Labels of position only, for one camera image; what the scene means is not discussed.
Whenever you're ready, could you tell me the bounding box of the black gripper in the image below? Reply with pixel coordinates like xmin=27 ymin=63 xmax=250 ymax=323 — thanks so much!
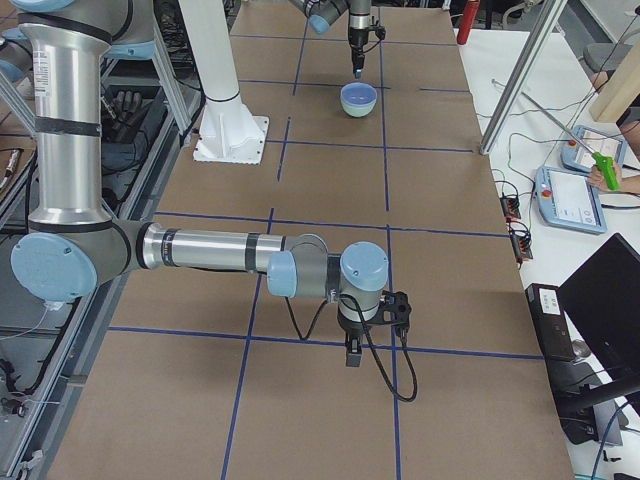
xmin=348 ymin=29 xmax=369 ymax=77
xmin=337 ymin=310 xmax=370 ymax=367

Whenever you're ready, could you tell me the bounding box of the blue bowl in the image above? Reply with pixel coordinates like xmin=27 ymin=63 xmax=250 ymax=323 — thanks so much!
xmin=340 ymin=82 xmax=378 ymax=105

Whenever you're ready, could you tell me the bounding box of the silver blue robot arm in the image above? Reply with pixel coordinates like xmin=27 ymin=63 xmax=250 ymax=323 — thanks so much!
xmin=11 ymin=1 xmax=393 ymax=366
xmin=290 ymin=0 xmax=375 ymax=79

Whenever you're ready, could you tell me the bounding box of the green bowl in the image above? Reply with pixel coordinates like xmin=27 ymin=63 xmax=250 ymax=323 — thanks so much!
xmin=341 ymin=101 xmax=377 ymax=118

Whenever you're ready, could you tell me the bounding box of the red cylinder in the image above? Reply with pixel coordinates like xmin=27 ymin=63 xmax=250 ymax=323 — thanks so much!
xmin=456 ymin=0 xmax=480 ymax=45

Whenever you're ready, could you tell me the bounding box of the white pillar with base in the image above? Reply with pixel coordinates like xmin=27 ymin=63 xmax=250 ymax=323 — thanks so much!
xmin=179 ymin=0 xmax=269 ymax=165

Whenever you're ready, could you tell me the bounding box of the near black orange adapter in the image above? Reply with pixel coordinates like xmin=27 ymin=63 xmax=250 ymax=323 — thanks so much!
xmin=507 ymin=220 xmax=533 ymax=266

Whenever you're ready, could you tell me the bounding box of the black orange adapter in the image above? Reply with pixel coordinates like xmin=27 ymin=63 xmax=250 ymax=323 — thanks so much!
xmin=507 ymin=220 xmax=533 ymax=266
xmin=495 ymin=180 xmax=521 ymax=220

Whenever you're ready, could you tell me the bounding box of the black desktop box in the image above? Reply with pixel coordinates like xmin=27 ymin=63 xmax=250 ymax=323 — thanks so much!
xmin=525 ymin=283 xmax=592 ymax=362

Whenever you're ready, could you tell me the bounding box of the far black orange adapter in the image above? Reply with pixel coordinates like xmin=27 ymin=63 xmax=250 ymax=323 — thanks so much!
xmin=495 ymin=180 xmax=521 ymax=220

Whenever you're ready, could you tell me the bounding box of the far blue teach pendant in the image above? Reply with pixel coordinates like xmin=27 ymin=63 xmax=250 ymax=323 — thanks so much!
xmin=560 ymin=125 xmax=628 ymax=173

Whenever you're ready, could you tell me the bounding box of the blue teach pendant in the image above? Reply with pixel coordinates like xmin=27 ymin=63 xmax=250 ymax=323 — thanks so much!
xmin=535 ymin=166 xmax=607 ymax=235
xmin=560 ymin=125 xmax=628 ymax=173

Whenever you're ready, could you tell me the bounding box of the near blue teach pendant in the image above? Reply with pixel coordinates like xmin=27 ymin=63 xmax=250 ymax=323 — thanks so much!
xmin=535 ymin=166 xmax=607 ymax=235

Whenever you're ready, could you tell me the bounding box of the black monitor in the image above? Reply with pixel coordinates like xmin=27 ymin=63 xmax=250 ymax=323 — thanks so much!
xmin=558 ymin=233 xmax=639 ymax=379

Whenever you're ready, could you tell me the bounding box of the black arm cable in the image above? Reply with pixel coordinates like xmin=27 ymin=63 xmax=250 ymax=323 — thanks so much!
xmin=284 ymin=294 xmax=418 ymax=402

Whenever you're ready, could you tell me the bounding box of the aluminium frame post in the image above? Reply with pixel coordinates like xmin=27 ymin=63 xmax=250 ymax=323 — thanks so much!
xmin=479 ymin=0 xmax=567 ymax=155

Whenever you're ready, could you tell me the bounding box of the green handled reacher grabber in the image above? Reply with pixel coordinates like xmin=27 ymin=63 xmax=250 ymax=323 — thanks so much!
xmin=522 ymin=92 xmax=620 ymax=191

